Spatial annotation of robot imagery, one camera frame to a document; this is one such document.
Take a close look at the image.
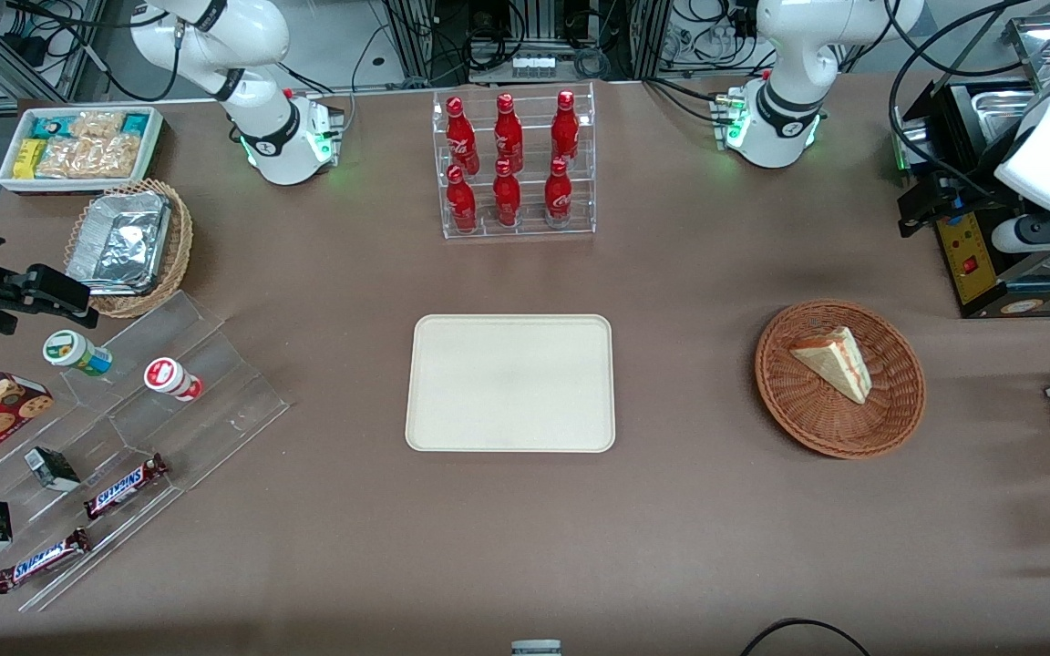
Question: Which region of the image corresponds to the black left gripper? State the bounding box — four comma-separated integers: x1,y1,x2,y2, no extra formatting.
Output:
898,173,1027,241

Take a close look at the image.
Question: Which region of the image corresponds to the triangular sandwich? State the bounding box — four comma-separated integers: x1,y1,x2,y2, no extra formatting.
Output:
789,326,873,405

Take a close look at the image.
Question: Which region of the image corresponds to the light tan wicker basket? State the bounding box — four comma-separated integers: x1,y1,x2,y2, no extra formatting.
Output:
64,178,195,320

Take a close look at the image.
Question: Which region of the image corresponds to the round brown wicker basket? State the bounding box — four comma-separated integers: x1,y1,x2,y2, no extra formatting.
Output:
755,300,928,460

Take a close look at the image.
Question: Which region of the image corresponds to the beige plastic tray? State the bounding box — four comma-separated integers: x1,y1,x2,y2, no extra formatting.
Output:
405,313,617,454

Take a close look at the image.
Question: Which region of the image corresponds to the green label white cup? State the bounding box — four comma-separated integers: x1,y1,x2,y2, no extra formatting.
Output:
42,329,114,378

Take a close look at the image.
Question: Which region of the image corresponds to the black machine with yellow panel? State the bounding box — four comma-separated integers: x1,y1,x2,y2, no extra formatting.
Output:
895,77,1050,321

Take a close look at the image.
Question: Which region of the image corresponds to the aluminium foil container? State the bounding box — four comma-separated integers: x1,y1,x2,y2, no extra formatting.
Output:
66,190,173,298

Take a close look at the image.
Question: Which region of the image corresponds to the red label white cup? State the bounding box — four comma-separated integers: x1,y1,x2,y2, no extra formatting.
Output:
143,356,205,403

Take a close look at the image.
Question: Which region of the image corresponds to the yellow snack packet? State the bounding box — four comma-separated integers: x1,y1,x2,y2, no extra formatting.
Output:
12,138,48,180

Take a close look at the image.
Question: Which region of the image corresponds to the large clear cracker bag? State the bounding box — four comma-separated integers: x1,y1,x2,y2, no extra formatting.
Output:
36,135,141,180

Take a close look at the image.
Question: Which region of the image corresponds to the small clear cracker bag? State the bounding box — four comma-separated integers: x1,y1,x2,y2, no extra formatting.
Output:
67,109,127,143

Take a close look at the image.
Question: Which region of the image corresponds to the white rectangular snack bin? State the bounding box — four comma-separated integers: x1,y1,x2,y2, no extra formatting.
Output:
0,105,167,197

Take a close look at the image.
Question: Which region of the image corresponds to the clear acrylic stepped display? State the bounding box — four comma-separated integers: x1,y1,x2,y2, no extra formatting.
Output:
0,291,291,613

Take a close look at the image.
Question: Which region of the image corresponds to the Snickers chocolate bar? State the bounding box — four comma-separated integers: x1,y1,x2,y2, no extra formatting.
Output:
82,453,170,521
0,528,92,596

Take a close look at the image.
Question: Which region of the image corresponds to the steel pan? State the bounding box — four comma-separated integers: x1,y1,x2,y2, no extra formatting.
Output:
1002,13,1050,67

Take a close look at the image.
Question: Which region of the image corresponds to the red cola bottle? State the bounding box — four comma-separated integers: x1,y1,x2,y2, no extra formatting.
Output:
445,97,479,176
550,89,582,165
445,164,479,234
493,93,525,174
543,157,574,228
491,159,523,228

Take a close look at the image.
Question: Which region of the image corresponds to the clear acrylic bottle rack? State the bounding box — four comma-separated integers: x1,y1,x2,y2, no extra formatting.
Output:
431,81,598,241

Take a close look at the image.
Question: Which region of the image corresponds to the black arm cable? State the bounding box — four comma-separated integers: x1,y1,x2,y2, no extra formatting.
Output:
886,0,1050,197

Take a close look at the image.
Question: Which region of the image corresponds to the black looped cable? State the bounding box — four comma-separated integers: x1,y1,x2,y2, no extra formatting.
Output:
740,618,873,656

